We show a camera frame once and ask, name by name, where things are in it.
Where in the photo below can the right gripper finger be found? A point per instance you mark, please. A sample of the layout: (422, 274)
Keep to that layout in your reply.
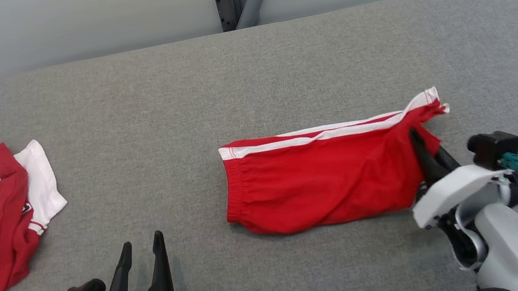
(427, 164)
(448, 162)

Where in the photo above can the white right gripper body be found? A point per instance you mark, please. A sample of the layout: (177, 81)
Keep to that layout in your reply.
(456, 190)

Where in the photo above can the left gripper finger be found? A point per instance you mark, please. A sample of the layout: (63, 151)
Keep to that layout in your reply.
(161, 273)
(122, 279)

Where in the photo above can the red shorts with white stripes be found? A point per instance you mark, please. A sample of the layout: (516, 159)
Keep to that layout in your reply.
(321, 182)

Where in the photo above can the grey fabric sofa cushion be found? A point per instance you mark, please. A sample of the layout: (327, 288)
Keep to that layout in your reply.
(230, 93)

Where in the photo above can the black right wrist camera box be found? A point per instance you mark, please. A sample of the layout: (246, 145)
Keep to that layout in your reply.
(493, 149)

